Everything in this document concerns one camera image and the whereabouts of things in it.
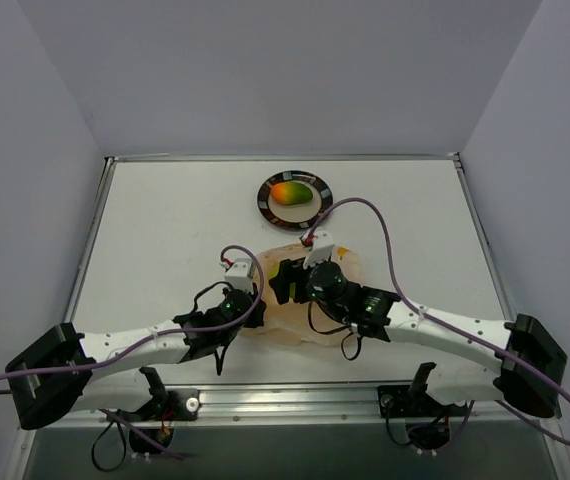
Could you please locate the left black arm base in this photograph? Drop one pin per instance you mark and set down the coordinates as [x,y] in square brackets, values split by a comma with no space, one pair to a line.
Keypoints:
[150,420]

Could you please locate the orange green fake mango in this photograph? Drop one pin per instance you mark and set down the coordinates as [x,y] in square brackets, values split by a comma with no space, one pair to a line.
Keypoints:
[291,193]

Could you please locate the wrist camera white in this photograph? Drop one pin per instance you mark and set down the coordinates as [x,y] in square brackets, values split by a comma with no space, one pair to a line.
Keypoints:
[319,245]
[240,275]

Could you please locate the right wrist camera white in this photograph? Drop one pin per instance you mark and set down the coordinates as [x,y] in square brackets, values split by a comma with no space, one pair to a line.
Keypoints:
[319,245]

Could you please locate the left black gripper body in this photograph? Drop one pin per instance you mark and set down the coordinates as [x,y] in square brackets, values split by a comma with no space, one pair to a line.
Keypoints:
[256,310]

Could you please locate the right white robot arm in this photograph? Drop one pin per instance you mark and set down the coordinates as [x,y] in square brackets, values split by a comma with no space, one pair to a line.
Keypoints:
[518,362]

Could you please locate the green fake pear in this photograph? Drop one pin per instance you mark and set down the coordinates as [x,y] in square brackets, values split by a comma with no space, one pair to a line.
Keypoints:
[284,279]

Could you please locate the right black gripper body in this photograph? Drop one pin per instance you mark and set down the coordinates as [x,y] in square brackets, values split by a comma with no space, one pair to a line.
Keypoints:
[291,280]

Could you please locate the aluminium front rail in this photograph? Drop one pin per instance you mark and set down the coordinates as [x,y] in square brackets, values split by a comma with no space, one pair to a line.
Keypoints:
[220,405]

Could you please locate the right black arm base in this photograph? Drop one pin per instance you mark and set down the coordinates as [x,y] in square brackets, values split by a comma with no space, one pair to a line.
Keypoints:
[431,426]

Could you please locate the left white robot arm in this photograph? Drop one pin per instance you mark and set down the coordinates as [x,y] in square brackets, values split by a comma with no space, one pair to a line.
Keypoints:
[64,370]

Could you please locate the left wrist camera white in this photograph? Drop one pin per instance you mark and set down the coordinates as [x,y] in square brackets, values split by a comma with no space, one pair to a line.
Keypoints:
[240,275]

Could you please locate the brown rimmed ceramic plate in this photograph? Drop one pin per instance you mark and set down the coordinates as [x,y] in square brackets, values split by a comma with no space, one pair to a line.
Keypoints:
[294,218]

